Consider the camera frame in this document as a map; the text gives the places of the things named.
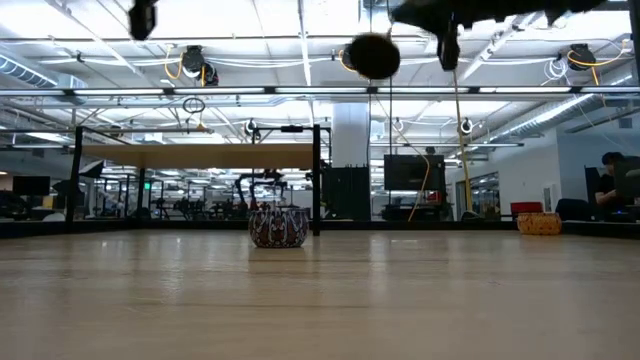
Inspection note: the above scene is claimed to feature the black hanging cable loop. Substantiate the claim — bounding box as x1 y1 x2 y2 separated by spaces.
181 96 207 115

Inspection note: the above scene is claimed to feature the black office chair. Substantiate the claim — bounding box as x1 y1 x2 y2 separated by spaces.
555 198 594 222

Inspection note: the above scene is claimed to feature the medium gold candlestick holder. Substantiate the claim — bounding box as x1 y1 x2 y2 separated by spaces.
347 32 402 81

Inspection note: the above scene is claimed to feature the person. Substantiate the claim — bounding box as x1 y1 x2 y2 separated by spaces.
594 151 640 209

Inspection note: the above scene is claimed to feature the black television screen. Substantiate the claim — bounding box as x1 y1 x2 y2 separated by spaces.
383 153 447 192

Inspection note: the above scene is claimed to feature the thick yellow hanging cable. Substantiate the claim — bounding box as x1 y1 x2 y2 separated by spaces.
451 68 484 222

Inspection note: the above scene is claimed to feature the black ceiling cable reel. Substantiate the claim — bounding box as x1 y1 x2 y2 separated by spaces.
180 43 220 87
567 43 597 72

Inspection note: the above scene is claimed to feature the black desk monitor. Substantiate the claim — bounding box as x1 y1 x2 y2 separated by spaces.
613 155 640 200

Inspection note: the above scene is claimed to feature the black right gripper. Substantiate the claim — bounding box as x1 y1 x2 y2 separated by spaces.
390 0 609 72

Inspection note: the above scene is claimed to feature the thin yellow cable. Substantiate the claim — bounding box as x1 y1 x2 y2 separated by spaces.
372 94 432 223

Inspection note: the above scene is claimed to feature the wooden shelf with black legs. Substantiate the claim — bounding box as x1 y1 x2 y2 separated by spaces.
65 123 324 237

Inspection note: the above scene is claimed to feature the grey ventilation duct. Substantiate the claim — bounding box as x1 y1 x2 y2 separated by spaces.
0 53 89 92
487 92 619 144

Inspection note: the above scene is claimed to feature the small black monitor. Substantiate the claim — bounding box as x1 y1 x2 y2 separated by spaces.
12 175 52 197

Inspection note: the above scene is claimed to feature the white square column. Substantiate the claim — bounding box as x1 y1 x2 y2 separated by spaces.
331 102 371 168

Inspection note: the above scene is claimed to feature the red bin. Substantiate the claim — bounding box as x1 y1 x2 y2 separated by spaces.
509 201 544 217

